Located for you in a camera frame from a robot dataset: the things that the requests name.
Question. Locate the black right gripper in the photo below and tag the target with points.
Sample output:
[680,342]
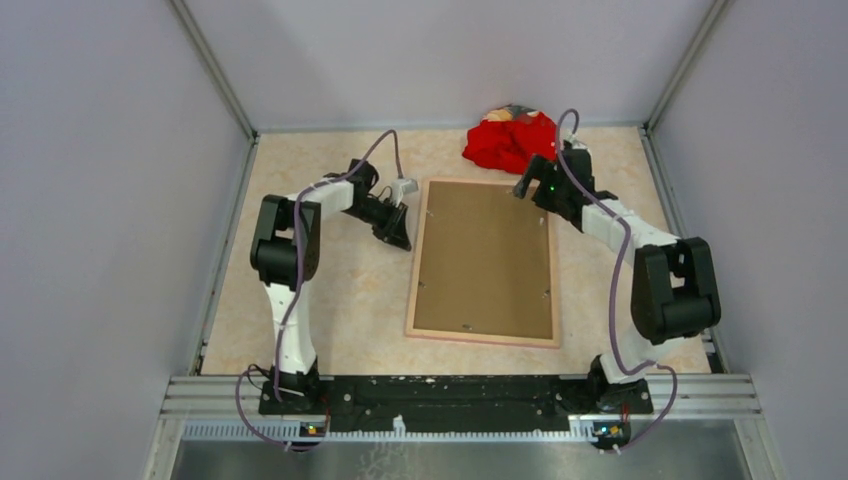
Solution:
[538,168]

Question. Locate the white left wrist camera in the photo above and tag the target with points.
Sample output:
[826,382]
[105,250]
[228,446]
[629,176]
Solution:
[400,187]

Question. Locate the brown backing board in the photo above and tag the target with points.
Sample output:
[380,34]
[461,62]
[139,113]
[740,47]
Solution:
[484,258]

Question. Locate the red crumpled cloth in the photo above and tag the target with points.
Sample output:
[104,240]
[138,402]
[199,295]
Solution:
[508,137]

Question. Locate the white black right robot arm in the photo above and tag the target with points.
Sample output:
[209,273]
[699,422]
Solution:
[663,287]

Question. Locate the aluminium front rail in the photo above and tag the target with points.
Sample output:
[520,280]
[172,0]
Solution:
[684,426]

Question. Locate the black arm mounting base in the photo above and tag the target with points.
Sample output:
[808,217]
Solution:
[459,404]

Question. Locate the pink photo frame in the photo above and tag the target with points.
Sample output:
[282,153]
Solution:
[414,298]

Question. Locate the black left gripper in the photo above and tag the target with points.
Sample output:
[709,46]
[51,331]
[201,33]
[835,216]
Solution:
[393,229]

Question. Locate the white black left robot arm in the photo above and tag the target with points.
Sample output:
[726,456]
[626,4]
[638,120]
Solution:
[285,253]

